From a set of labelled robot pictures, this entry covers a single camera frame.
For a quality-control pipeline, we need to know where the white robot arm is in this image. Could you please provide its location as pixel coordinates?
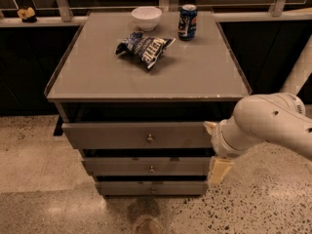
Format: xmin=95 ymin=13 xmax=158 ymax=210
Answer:
xmin=204 ymin=37 xmax=312 ymax=184

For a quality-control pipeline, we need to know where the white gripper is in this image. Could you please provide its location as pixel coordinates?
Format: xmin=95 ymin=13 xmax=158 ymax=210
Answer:
xmin=203 ymin=117 xmax=257 ymax=184

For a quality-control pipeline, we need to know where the grey top drawer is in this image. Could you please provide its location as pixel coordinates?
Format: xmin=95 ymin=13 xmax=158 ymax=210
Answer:
xmin=62 ymin=122 xmax=212 ymax=149

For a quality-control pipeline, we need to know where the grey drawer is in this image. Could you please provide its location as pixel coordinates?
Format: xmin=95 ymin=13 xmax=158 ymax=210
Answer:
xmin=96 ymin=181 xmax=208 ymax=196
xmin=82 ymin=157 xmax=210 ymax=176
xmin=62 ymin=122 xmax=212 ymax=149

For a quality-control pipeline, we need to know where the yellow black object on ledge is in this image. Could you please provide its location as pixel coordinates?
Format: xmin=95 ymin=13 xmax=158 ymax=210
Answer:
xmin=18 ymin=7 xmax=37 ymax=22

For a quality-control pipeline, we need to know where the blue soda can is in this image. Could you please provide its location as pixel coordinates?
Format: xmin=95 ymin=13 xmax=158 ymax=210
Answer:
xmin=177 ymin=4 xmax=197 ymax=41

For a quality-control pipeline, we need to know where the metal window railing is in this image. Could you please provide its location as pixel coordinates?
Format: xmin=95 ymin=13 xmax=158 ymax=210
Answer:
xmin=0 ymin=0 xmax=311 ymax=27

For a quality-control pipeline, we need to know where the white ceramic bowl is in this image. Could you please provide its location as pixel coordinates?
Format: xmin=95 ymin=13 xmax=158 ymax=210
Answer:
xmin=131 ymin=6 xmax=162 ymax=31

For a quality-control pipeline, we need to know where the grey middle drawer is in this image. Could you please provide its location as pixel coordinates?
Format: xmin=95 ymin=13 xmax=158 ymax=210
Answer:
xmin=82 ymin=157 xmax=210 ymax=176

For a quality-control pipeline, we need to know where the grey drawer cabinet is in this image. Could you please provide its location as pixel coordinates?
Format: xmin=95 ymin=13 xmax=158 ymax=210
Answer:
xmin=46 ymin=12 xmax=251 ymax=184

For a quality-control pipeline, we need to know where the blue Kettle chip bag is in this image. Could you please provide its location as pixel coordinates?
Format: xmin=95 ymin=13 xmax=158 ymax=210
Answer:
xmin=115 ymin=31 xmax=176 ymax=69

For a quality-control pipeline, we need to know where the grey bottom drawer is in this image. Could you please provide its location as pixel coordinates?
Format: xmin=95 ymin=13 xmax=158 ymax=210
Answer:
xmin=96 ymin=181 xmax=208 ymax=196

